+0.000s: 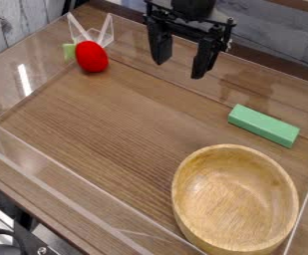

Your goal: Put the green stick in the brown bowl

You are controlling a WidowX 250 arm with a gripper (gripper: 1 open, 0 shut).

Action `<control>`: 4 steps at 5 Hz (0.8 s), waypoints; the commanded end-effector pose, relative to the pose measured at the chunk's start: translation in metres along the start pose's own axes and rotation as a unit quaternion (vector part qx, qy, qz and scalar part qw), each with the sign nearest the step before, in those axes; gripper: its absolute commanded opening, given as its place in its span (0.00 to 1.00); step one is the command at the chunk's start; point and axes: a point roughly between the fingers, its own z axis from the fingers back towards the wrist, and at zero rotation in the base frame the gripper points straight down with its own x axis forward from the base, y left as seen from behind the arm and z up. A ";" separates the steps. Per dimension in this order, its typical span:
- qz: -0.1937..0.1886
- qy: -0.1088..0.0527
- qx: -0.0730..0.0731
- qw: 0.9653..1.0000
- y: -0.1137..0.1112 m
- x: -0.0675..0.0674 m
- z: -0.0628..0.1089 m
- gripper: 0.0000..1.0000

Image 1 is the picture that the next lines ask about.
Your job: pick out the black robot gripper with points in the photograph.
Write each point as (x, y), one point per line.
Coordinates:
(192, 19)

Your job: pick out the green rectangular block stick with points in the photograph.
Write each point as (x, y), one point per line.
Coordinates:
(264, 125)

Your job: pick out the light wooden bowl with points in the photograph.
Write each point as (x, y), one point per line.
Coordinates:
(235, 200)

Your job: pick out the red felt ball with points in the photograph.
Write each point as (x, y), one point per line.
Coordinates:
(92, 57)

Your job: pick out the small pale green piece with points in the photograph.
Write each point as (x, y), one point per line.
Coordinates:
(69, 51)

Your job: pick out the clear acrylic tray enclosure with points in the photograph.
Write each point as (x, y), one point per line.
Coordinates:
(92, 142)

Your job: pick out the black metal bracket with cable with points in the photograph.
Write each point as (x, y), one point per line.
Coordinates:
(19, 242)

